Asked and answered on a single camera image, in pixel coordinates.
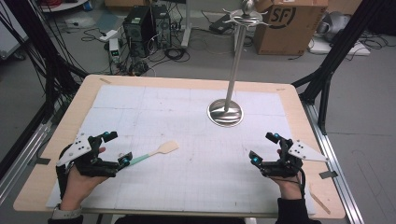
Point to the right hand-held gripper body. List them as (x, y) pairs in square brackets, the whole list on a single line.
[(285, 168)]

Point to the aluminium rail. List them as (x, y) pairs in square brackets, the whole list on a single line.
[(21, 161), (333, 161)]

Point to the person's left hand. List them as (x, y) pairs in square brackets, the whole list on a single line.
[(76, 189)]

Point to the white desk leg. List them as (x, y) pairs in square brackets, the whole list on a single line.
[(186, 25)]

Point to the white wristwatch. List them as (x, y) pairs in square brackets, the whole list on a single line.
[(67, 213)]

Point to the large black computer tower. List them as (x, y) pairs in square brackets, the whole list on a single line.
[(137, 31)]

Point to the person's right hand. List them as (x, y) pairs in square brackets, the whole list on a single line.
[(289, 188)]

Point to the white grid mat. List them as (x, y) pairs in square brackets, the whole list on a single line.
[(186, 174)]

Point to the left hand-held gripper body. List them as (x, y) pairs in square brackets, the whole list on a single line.
[(93, 166)]

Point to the small white device green display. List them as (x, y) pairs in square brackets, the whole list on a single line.
[(114, 49)]

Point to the white foam board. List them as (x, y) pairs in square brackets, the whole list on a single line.
[(342, 48)]

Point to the grey rounded bag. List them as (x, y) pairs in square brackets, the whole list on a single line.
[(333, 25)]

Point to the black metal frame stand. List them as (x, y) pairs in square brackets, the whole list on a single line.
[(339, 53), (43, 56)]

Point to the metal utensil stand with hooks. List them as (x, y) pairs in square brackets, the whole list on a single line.
[(224, 113)]

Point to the white round table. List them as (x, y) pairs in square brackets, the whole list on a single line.
[(62, 4)]

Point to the slim black computer tower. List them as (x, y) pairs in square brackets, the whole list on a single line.
[(162, 26)]

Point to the brown cardboard box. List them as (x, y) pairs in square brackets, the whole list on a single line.
[(289, 28)]

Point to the black tape piece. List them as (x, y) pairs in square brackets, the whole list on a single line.
[(43, 161), (328, 174)]

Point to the white power strip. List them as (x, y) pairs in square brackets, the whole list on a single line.
[(108, 35)]

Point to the thin wooden stick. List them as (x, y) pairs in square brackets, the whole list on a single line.
[(320, 202)]

